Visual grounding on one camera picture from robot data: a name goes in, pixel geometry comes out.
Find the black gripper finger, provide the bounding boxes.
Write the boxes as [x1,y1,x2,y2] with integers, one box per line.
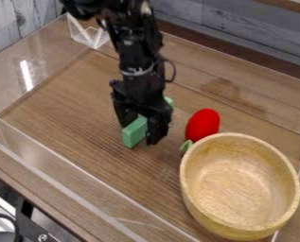
[113,97,138,128]
[148,112,173,145]

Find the red plush strawberry toy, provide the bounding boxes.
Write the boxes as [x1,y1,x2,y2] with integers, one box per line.
[180,109,220,152]

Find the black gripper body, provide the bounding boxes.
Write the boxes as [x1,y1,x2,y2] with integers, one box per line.
[109,67,169,113]

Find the clear acrylic corner bracket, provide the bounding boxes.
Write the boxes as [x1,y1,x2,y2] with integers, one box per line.
[66,13,110,50]

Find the black cable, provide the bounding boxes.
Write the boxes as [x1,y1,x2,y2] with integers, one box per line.
[0,213,23,242]

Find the black metal frame with bolt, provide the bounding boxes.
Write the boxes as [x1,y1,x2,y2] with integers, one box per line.
[15,200,59,242]

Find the green rectangular block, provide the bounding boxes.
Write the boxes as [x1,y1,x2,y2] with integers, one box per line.
[122,97,173,148]

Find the wooden bowl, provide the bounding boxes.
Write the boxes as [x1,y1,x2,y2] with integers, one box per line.
[180,132,300,241]

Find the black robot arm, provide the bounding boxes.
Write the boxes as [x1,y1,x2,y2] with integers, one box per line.
[59,0,173,145]

